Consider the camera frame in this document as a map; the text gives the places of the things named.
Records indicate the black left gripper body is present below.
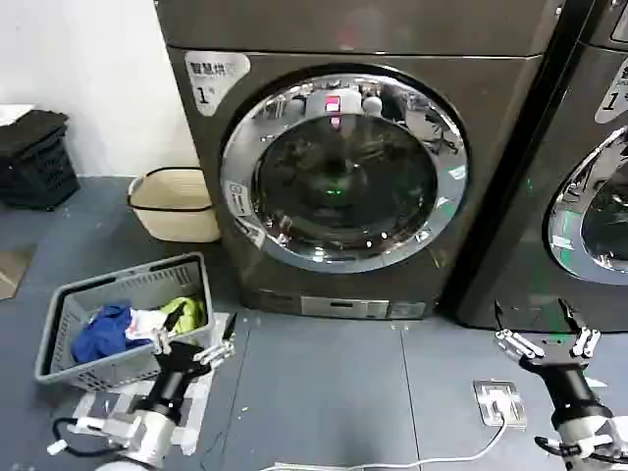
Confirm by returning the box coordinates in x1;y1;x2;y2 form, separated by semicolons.
145;340;214;428

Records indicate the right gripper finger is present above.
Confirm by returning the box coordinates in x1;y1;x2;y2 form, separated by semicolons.
493;298;540;363
558;297;602;358

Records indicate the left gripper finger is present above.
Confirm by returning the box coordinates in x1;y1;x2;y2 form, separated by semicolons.
151;301;187;356
194;311;238;371

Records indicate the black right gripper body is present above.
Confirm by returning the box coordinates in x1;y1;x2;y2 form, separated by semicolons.
519;334;609;412

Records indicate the white garment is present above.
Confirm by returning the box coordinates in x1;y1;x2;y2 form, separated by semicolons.
124;308;171;343

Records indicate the yellow-green garment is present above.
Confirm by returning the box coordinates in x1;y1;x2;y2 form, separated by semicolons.
158;295;208;338

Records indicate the white floor tape marking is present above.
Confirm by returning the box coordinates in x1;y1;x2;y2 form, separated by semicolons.
73;376;213;456

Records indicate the silver floor socket plate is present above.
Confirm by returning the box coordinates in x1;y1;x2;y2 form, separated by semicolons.
472;378;528;428

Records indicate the blue garment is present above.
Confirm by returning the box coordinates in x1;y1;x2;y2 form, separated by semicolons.
72;303;148;365

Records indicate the grey plastic laundry basket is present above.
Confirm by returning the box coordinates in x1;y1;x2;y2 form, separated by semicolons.
33;251;215;393

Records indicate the round glass dryer door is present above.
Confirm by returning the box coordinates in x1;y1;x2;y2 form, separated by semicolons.
542;125;628;287
219;63;471;274

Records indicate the beige bucket with black rim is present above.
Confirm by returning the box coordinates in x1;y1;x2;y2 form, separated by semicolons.
128;166;224;243

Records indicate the brown cardboard piece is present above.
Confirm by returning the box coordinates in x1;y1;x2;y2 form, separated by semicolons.
0;249;38;301

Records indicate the grey dryer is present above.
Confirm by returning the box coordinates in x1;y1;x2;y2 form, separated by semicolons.
453;0;628;336

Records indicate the grey dryer number one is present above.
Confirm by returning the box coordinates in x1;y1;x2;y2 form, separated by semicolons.
154;0;566;321

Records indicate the stack of black crates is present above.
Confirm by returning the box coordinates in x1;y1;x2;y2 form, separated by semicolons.
0;110;82;213

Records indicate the white sheet on crates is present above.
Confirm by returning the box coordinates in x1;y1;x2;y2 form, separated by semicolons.
0;102;37;127

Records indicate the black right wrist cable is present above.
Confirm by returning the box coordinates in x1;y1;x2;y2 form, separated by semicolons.
534;435;583;463

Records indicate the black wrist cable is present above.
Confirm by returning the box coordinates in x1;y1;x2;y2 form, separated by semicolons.
534;435;583;463
50;415;117;458

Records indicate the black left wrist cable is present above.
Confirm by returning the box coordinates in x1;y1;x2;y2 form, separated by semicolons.
50;415;117;458

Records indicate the white power cable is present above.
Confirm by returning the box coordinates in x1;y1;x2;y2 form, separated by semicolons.
272;414;509;471

